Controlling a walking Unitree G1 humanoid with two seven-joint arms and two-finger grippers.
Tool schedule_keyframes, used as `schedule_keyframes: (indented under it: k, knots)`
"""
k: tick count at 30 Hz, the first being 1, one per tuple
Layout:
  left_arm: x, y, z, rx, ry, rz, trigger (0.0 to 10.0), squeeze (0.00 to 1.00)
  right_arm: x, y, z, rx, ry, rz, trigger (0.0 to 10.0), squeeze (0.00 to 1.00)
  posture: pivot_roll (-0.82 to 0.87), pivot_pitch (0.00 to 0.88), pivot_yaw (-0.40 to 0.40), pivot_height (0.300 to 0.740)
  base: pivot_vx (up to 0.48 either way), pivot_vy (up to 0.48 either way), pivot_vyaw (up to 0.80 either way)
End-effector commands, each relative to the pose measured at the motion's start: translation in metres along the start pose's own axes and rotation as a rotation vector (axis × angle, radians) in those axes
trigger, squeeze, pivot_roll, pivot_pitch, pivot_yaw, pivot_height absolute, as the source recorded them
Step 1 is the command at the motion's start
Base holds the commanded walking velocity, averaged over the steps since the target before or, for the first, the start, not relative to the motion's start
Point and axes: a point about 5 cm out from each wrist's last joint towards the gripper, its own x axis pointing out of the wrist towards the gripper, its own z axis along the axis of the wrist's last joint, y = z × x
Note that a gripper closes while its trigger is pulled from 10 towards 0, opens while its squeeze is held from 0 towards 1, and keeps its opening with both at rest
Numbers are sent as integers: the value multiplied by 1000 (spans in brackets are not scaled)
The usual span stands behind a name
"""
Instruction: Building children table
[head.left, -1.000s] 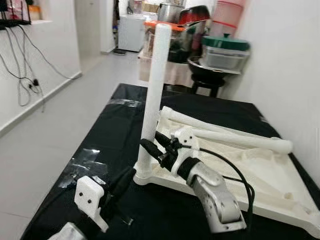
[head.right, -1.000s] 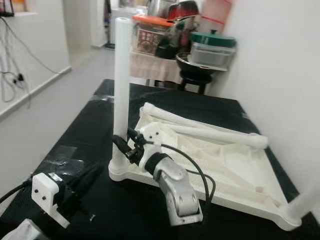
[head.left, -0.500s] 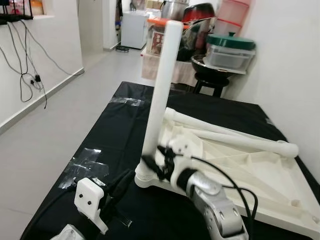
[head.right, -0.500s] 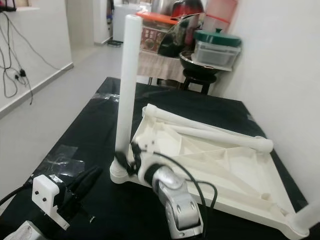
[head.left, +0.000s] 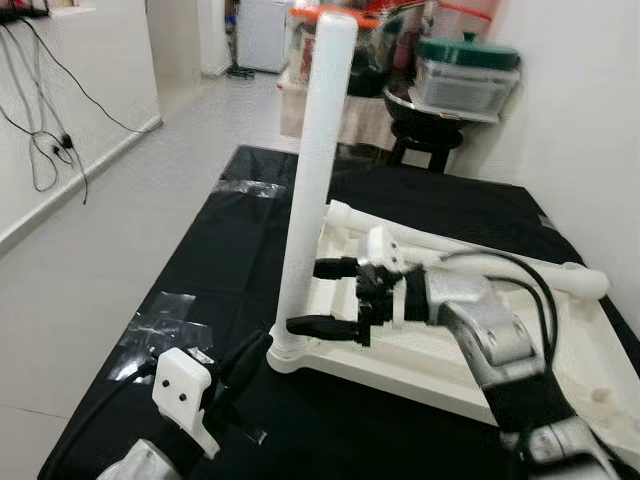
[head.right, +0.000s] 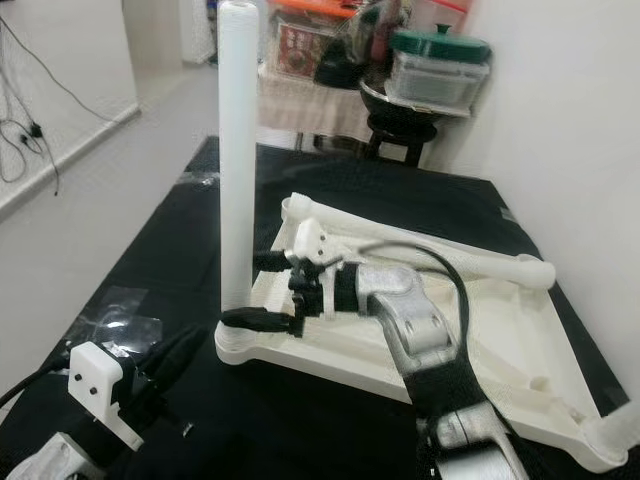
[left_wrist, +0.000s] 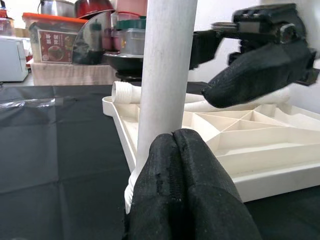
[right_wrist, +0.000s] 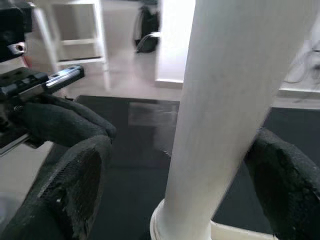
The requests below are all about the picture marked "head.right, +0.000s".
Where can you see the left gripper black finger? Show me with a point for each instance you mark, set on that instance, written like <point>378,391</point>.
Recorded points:
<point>175,375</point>
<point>178,348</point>

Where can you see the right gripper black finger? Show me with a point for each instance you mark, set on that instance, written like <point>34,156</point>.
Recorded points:
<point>260,321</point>
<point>275,261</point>

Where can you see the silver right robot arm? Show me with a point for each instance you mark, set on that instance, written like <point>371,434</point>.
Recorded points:
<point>420,330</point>

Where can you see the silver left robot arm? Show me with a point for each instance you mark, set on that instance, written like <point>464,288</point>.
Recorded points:
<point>70,465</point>

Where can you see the clear tape patch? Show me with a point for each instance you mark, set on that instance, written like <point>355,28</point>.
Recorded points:
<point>120,320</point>
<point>198,180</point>
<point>510,213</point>

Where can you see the black tablecloth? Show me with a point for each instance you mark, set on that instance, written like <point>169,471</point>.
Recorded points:
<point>190,260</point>

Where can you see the black stool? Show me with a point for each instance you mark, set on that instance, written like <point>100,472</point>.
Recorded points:
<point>400,132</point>

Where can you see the black bag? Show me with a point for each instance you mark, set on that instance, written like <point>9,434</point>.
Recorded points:
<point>345,70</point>

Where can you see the printed box with orange lid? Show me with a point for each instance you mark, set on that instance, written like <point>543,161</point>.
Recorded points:
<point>305,50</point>

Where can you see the clear container with green lid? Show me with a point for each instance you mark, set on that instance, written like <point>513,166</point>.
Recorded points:
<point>435,82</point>

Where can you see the white appliance cabinet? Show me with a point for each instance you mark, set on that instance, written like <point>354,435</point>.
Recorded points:
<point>200,30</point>

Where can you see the clear jar with red band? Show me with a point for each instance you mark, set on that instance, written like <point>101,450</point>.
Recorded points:
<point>455,15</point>

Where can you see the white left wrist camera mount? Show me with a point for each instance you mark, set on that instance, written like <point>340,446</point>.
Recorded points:
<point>98,385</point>

